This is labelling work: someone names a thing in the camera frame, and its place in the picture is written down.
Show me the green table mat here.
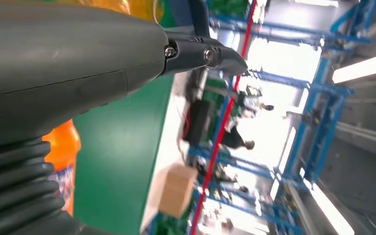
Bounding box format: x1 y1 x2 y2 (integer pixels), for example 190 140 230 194
72 0 176 235

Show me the black carrying case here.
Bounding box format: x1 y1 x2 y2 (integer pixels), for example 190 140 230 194
183 98 213 146

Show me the white table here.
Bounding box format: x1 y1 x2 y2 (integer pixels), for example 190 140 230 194
140 70 205 235

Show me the yellow tape patch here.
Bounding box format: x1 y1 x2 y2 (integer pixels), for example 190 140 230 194
58 0 163 22

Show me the person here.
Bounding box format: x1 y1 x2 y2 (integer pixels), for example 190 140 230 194
222 124 256 151

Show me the cardboard box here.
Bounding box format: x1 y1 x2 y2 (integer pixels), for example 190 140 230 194
159 164 199 219

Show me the ceiling light bar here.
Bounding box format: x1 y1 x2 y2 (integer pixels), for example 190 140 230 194
332 50 376 84
300 168 355 235

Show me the red rail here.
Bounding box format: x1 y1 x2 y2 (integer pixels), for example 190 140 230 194
189 0 259 235

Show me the orange detergent bottle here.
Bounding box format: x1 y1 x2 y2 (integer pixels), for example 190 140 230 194
42 118 82 217

